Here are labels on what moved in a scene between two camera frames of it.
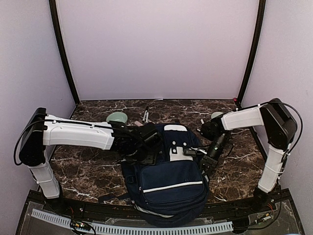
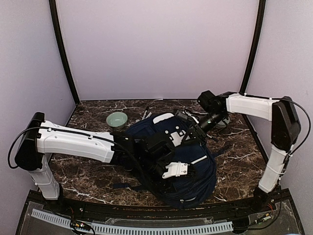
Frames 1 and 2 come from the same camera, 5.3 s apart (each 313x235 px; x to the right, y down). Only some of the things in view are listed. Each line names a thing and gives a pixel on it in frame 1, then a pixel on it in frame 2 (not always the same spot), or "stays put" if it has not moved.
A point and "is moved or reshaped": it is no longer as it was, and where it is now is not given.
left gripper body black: (140, 155) -> (148, 167)
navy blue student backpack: (173, 190) is moved or reshaped
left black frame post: (55, 15) stays put
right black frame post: (260, 26) stays put
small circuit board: (82, 225) stays put
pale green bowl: (117, 116) stays put
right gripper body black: (213, 160) -> (200, 132)
